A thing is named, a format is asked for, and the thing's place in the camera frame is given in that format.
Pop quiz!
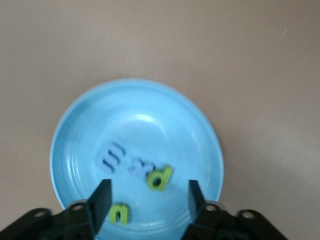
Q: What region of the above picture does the green letter u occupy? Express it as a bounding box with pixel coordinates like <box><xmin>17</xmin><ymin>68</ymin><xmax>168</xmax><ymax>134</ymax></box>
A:
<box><xmin>109</xmin><ymin>203</ymin><xmax>131</xmax><ymax>226</ymax></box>

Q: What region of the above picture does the blue letter x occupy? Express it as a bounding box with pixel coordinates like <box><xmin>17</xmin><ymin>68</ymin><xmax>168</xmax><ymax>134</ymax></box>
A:
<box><xmin>126</xmin><ymin>157</ymin><xmax>151</xmax><ymax>179</ymax></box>

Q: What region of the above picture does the blue letter m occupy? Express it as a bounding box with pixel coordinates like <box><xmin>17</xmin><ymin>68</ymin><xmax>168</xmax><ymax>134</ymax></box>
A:
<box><xmin>94</xmin><ymin>139</ymin><xmax>126</xmax><ymax>175</ymax></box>

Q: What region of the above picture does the brown table cover sheet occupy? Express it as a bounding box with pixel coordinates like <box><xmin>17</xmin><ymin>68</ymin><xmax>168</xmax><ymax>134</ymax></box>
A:
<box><xmin>0</xmin><ymin>0</ymin><xmax>320</xmax><ymax>240</ymax></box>

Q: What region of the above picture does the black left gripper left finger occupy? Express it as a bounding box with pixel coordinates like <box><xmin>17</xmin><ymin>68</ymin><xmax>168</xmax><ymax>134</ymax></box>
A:
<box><xmin>0</xmin><ymin>178</ymin><xmax>114</xmax><ymax>240</ymax></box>

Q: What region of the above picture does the blue plate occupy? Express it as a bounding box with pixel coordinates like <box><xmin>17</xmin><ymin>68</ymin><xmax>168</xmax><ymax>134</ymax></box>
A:
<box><xmin>49</xmin><ymin>77</ymin><xmax>225</xmax><ymax>240</ymax></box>

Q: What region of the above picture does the green letter p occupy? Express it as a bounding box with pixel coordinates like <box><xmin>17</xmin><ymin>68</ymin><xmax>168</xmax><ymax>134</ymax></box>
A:
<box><xmin>146</xmin><ymin>164</ymin><xmax>174</xmax><ymax>193</ymax></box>

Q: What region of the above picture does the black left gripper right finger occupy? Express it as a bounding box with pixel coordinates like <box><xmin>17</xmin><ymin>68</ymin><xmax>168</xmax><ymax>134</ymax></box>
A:
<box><xmin>183</xmin><ymin>179</ymin><xmax>291</xmax><ymax>240</ymax></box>

